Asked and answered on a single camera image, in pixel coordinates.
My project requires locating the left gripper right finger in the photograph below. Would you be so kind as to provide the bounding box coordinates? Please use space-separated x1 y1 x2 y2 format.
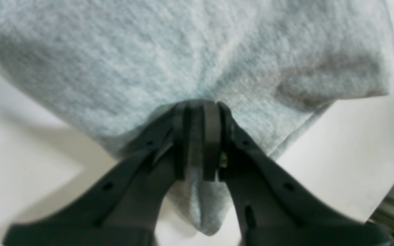
202 101 392 246

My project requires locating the grey t-shirt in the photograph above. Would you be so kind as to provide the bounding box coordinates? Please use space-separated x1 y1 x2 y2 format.
0 0 394 236

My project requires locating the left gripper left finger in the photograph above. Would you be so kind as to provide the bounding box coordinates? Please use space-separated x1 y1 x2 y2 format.
3 102 189 246

